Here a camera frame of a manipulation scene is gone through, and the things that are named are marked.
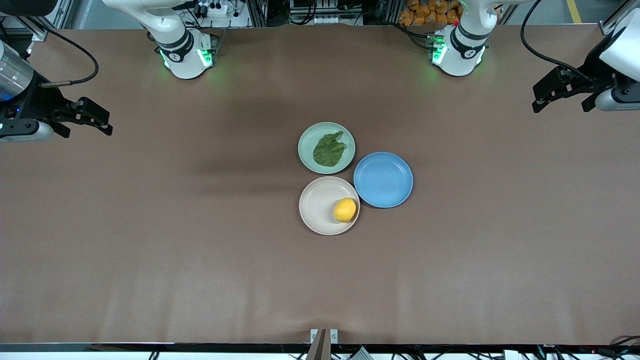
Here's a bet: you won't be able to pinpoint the aluminium frame profile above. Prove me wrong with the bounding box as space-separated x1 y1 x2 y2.
0 0 76 42
600 0 640 36

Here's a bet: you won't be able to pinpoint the white power strip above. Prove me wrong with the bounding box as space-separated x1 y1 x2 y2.
192 2 231 18

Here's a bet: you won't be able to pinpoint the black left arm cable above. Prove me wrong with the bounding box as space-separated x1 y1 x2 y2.
520 0 596 83

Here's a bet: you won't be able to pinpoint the green lettuce leaf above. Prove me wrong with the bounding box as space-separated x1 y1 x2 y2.
313 131 347 168

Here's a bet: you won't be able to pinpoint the white electronic device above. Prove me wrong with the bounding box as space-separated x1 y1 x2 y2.
290 0 341 25

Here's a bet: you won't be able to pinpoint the yellow lemon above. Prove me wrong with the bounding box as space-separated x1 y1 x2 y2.
333 197 358 224

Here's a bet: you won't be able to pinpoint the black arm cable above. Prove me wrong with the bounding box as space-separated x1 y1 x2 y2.
27 25 99 89
520 0 596 83

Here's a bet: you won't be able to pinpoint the black base cable bundle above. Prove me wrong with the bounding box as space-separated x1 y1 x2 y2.
397 22 436 51

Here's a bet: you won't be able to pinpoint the light green plate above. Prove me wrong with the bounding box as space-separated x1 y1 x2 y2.
298 122 356 175

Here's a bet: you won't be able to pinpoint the blue plate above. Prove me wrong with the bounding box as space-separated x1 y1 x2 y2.
353 152 414 209

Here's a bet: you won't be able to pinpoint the beige plate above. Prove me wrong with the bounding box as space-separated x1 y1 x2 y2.
299 176 361 236

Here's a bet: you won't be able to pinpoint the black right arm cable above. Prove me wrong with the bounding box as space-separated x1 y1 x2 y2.
27 25 99 89

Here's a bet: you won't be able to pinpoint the orange snack bags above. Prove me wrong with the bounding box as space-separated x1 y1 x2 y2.
398 0 463 27

